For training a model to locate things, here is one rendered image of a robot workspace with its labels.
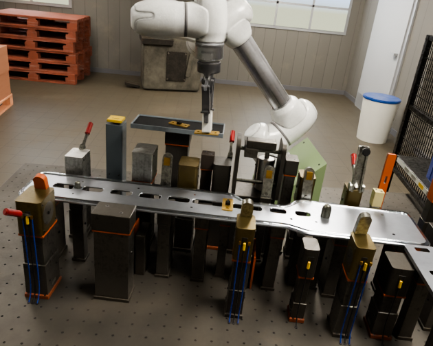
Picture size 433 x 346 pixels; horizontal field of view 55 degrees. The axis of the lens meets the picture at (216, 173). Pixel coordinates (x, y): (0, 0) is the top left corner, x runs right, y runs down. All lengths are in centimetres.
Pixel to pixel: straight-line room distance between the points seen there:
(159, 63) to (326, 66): 316
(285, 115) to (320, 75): 626
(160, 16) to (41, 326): 99
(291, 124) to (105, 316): 123
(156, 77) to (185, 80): 47
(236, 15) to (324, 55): 643
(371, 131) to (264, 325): 455
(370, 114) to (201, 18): 458
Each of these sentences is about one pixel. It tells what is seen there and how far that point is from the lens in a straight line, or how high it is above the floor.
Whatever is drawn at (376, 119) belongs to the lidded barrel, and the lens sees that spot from 573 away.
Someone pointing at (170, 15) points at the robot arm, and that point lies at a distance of 131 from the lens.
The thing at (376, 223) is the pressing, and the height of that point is 100.
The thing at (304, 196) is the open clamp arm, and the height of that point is 100.
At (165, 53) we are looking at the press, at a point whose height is 61.
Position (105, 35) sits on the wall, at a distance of 816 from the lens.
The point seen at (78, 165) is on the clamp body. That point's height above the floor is 103.
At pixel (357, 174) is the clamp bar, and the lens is 162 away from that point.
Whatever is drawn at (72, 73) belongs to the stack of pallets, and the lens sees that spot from 726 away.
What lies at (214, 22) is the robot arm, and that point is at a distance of 132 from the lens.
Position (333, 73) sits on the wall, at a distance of 837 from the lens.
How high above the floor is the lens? 170
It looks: 24 degrees down
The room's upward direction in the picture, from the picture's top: 6 degrees clockwise
